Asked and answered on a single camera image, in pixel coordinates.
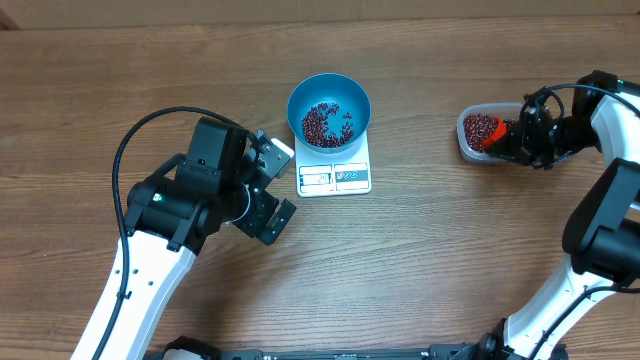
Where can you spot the red adzuki beans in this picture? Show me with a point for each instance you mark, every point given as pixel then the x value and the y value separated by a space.
pixel 478 126

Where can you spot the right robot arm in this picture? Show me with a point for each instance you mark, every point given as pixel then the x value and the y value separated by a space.
pixel 600 242

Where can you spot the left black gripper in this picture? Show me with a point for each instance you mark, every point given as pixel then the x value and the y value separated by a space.
pixel 256 224

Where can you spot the red beans in bowl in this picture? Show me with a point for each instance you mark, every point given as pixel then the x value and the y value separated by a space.
pixel 323 126

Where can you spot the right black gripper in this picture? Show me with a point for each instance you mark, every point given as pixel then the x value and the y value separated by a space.
pixel 523 146

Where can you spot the blue metal bowl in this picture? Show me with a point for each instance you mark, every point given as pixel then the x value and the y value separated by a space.
pixel 329 88

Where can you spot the clear plastic container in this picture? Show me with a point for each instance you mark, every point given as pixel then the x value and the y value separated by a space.
pixel 501 109

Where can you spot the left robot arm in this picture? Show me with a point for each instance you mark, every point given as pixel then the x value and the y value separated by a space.
pixel 161 242

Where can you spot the red measuring scoop blue handle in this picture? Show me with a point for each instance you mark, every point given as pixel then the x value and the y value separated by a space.
pixel 499 131

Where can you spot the white digital kitchen scale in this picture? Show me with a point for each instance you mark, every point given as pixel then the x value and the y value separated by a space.
pixel 347 172

